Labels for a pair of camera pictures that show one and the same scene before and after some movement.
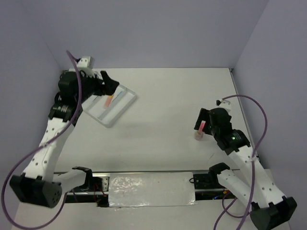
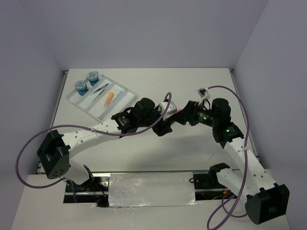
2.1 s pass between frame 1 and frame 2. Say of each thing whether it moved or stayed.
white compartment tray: stayed
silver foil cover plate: stayed
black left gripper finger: moved
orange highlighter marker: stayed
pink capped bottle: moved
